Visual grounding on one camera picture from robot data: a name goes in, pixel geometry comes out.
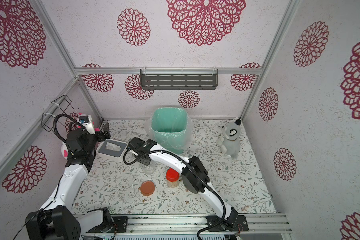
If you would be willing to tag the brown jar lid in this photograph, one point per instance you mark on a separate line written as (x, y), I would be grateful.
(147, 188)

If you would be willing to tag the glass peanut jar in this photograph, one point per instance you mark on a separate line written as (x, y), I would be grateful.
(149, 169)

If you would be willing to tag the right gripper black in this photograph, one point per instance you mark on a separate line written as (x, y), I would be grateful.
(135, 143)

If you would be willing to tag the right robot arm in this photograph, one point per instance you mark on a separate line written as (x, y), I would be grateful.
(193, 173)

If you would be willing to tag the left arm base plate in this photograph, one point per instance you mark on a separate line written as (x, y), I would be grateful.
(116, 225)

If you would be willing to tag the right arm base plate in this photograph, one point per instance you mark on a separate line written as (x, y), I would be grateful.
(239, 225)

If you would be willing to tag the grey husky plush toy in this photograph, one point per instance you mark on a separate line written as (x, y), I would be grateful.
(229, 142)

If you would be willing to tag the green trash bin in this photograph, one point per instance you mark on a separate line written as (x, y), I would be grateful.
(170, 129)

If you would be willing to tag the white tissue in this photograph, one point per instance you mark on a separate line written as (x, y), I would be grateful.
(113, 147)

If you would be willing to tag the red lid peanut jar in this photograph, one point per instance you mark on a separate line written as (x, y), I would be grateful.
(172, 177)

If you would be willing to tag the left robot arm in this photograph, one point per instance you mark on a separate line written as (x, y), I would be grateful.
(55, 221)

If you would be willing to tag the black wire wall rack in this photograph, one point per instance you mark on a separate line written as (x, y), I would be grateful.
(60, 105)

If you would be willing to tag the dark grey wall shelf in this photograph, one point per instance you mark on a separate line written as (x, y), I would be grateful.
(184, 80)

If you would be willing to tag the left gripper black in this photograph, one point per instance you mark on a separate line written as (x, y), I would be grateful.
(106, 132)

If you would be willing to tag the plush toy red striped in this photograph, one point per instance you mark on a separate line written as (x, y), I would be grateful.
(64, 151)

